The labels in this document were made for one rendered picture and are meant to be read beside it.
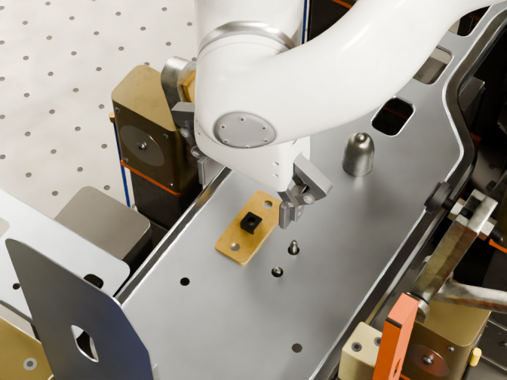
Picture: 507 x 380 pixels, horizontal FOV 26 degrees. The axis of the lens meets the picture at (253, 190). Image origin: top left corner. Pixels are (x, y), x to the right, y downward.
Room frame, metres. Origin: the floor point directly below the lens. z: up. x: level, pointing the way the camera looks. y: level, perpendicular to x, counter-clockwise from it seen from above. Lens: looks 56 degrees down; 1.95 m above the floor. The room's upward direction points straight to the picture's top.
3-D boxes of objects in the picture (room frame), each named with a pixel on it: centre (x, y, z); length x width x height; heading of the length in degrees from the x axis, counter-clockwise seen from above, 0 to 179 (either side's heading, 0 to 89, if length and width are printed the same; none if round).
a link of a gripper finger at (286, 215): (0.55, -0.05, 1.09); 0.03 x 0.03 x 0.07; 57
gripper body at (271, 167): (0.59, 0.00, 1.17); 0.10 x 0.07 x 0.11; 57
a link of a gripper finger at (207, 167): (0.62, 0.05, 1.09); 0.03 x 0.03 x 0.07; 57
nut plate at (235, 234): (0.59, 0.00, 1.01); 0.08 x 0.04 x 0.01; 147
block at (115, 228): (0.61, 0.17, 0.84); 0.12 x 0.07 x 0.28; 57
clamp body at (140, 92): (0.73, 0.11, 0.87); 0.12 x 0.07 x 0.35; 57
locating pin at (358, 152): (0.66, -0.11, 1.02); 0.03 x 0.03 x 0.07
